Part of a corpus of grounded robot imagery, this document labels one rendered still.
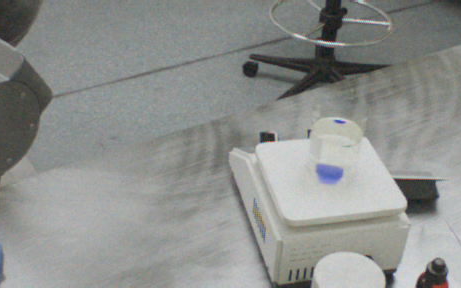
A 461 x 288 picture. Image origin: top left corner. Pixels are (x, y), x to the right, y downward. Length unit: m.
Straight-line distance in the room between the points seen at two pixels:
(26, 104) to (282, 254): 0.31
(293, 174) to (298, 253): 0.08
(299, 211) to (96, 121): 1.68
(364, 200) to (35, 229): 0.33
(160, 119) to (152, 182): 1.48
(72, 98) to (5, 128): 1.98
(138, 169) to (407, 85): 0.42
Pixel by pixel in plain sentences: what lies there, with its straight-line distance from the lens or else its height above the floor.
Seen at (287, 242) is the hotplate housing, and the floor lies 0.82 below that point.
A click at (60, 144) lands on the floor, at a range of 2.19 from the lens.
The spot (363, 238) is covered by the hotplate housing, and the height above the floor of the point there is 0.81.
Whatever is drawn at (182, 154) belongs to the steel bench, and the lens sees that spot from 0.84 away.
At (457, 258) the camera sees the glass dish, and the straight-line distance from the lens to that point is 0.74.
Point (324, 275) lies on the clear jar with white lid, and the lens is 0.59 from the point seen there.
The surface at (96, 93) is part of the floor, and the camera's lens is 2.42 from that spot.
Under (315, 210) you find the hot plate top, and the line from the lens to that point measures 0.64.
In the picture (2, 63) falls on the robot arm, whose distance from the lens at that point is 0.42.
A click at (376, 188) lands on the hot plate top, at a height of 0.84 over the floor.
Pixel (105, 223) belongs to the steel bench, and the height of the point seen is 0.75.
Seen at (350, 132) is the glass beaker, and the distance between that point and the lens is 0.64.
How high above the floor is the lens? 1.24
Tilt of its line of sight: 35 degrees down
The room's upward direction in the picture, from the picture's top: 7 degrees clockwise
